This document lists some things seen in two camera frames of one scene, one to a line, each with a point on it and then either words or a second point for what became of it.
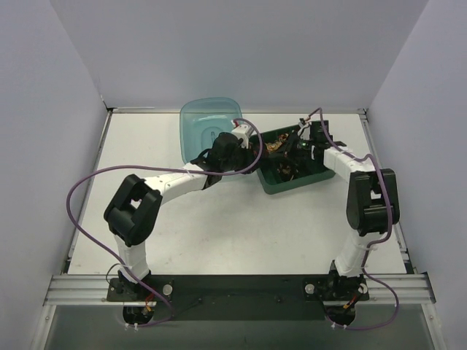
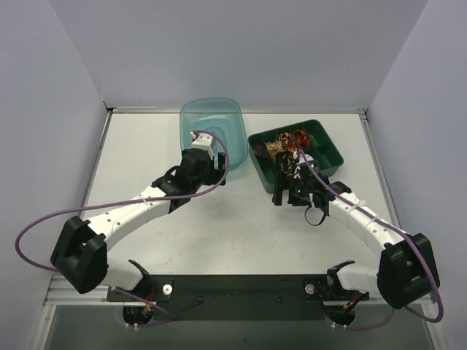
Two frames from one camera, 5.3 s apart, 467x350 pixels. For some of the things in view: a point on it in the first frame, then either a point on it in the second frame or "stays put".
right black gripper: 296,149 → 288,190
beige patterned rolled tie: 273,146 stays put
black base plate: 241,297 stays put
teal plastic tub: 202,118 stays put
